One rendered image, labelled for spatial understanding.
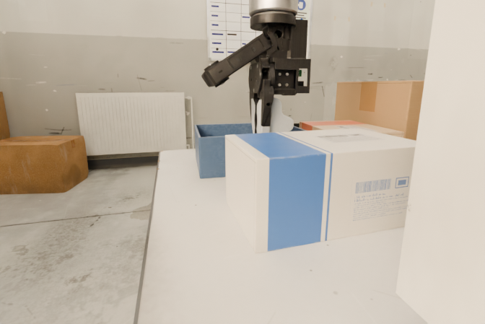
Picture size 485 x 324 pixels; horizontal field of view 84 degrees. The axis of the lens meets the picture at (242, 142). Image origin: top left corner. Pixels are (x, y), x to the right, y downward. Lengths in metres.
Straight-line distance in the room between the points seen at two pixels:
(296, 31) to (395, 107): 0.26
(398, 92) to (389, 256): 0.37
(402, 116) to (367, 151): 0.31
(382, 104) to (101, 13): 2.82
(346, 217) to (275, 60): 0.24
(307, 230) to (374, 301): 0.08
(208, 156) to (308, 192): 0.22
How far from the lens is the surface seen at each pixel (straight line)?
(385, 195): 0.32
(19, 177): 2.77
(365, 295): 0.25
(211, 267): 0.25
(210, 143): 0.44
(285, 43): 0.45
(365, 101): 0.66
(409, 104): 0.58
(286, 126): 0.44
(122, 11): 3.11
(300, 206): 0.26
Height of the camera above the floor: 0.85
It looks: 12 degrees down
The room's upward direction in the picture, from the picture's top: straight up
